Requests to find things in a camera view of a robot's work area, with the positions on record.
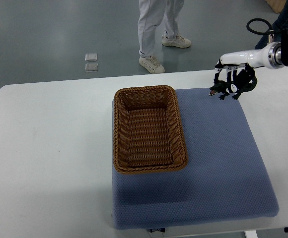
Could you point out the blue textured cushion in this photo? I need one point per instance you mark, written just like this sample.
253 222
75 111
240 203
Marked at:
225 177

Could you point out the person in white sneakers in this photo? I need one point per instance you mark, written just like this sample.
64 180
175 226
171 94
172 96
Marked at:
152 14

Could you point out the wooden box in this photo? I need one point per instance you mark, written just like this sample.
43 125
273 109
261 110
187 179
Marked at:
276 5

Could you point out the person in dark jeans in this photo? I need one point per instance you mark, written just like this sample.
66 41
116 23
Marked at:
283 19

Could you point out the lower metal floor plate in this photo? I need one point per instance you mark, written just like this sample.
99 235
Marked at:
91 67

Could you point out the brown wicker basket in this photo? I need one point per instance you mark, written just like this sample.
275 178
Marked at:
147 131

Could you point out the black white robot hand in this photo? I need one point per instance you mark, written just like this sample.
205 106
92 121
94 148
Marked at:
269 57

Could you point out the metal floor plate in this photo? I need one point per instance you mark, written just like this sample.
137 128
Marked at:
91 57
91 67

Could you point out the upper metal floor plate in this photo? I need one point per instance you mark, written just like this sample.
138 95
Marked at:
91 57

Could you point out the dark toy crocodile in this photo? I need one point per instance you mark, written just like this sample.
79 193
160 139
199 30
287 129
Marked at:
244 81

